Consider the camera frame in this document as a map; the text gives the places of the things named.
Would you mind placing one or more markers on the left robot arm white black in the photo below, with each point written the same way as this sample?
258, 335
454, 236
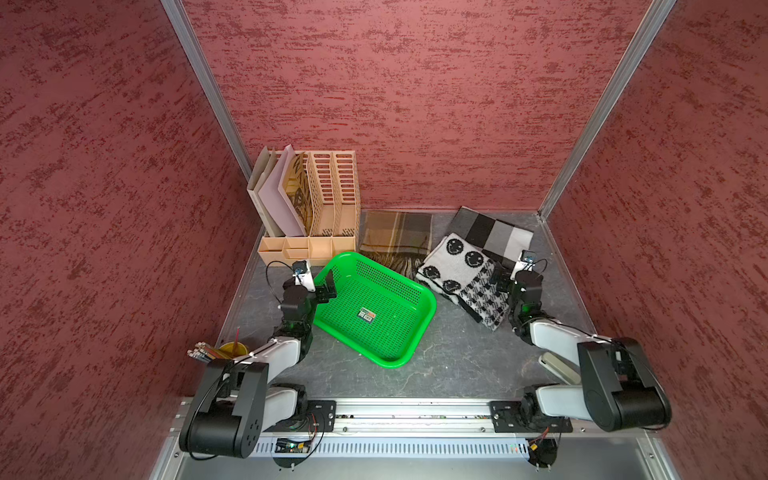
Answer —
237, 400

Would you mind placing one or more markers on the left corner aluminium profile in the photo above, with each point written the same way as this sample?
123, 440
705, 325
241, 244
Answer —
192, 48

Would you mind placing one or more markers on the bundle of pencils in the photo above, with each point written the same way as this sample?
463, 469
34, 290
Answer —
205, 353

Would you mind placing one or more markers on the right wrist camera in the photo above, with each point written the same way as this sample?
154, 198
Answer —
525, 262

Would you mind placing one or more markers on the grey black checked scarf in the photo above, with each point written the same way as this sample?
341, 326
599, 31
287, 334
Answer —
499, 240

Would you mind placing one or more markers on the smiley houndstooth scarf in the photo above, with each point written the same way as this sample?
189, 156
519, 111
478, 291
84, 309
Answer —
462, 274

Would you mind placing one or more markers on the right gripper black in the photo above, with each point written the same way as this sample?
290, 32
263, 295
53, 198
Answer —
502, 275

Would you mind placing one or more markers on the basket label sticker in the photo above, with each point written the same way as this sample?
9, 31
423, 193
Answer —
366, 315

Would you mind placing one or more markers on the yellow pencil cup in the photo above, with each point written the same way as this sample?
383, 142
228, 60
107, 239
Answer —
233, 350

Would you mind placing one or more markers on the corner aluminium profile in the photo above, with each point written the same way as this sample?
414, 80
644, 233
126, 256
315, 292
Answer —
192, 48
646, 32

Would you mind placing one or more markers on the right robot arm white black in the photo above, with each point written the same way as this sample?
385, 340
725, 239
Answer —
607, 381

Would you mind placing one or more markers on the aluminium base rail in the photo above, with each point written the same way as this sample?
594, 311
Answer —
429, 438

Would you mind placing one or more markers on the lilac folder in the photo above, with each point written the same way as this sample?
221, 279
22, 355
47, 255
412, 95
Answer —
283, 221

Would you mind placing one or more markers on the beige plastic file organizer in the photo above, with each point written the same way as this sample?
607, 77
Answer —
336, 206

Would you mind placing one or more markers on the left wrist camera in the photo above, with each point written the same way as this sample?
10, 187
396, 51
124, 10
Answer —
300, 271

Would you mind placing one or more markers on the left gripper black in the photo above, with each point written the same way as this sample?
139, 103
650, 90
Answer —
323, 296

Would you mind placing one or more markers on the right corner aluminium profile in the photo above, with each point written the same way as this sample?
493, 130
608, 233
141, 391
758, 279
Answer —
646, 32

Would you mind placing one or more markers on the green plastic mesh basket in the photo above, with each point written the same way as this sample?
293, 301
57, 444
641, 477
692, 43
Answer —
404, 310

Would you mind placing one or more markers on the brown plaid fringed scarf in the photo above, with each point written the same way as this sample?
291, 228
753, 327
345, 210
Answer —
399, 241

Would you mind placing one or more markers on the small white stapler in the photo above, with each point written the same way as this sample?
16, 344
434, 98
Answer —
560, 368

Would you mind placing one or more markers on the brown patterned booklet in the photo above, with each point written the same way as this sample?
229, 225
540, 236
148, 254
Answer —
296, 186

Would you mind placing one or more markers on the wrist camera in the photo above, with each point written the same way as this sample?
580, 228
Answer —
300, 271
525, 262

